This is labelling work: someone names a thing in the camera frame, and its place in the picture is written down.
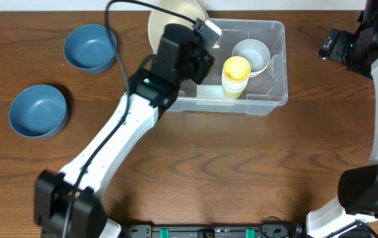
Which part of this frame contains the yellow cup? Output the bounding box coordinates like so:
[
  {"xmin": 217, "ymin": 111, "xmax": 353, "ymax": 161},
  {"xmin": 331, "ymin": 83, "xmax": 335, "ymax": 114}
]
[
  {"xmin": 223, "ymin": 56, "xmax": 251, "ymax": 82},
  {"xmin": 223, "ymin": 87, "xmax": 244, "ymax": 99}
]

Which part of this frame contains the light blue cup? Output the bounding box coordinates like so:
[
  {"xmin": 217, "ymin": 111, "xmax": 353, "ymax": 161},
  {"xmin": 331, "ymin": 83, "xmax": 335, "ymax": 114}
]
[{"xmin": 222, "ymin": 79, "xmax": 248, "ymax": 91}]

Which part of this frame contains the left black cable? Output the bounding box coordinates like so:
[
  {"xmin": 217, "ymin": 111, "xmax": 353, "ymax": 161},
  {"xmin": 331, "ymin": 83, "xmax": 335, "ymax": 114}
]
[{"xmin": 61, "ymin": 0, "xmax": 198, "ymax": 238}]

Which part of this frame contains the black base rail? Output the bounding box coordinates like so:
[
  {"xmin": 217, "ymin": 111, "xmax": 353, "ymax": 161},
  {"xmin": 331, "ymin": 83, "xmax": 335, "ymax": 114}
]
[{"xmin": 119, "ymin": 217, "xmax": 307, "ymax": 238}]

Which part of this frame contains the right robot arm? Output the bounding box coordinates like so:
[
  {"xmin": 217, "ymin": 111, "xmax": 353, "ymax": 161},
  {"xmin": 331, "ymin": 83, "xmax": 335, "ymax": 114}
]
[{"xmin": 305, "ymin": 0, "xmax": 378, "ymax": 237}]

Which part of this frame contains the large cream bowl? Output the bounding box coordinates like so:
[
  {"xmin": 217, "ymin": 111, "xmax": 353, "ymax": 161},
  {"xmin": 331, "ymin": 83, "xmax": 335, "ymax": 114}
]
[{"xmin": 147, "ymin": 0, "xmax": 209, "ymax": 56}]

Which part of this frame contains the blue bowl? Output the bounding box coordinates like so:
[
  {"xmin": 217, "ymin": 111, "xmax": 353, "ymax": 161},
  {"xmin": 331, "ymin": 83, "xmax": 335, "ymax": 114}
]
[
  {"xmin": 63, "ymin": 24, "xmax": 116, "ymax": 74},
  {"xmin": 9, "ymin": 85, "xmax": 69, "ymax": 138}
]

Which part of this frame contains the small white bowl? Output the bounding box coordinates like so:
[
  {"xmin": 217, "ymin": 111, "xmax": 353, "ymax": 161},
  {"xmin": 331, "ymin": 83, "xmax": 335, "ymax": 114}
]
[{"xmin": 249, "ymin": 71, "xmax": 260, "ymax": 78}]

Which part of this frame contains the small grey bowl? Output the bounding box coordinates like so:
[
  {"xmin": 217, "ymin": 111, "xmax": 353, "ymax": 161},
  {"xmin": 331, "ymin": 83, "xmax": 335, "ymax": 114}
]
[{"xmin": 232, "ymin": 39, "xmax": 271, "ymax": 73}]

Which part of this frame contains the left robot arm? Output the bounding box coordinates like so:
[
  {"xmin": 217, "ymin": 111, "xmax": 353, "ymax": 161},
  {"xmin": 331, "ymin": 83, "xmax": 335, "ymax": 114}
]
[{"xmin": 34, "ymin": 19, "xmax": 222, "ymax": 237}]

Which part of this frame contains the clear plastic storage container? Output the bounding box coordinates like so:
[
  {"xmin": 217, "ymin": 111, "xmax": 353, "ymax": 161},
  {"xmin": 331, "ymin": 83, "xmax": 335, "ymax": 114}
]
[{"xmin": 169, "ymin": 19, "xmax": 288, "ymax": 116}]

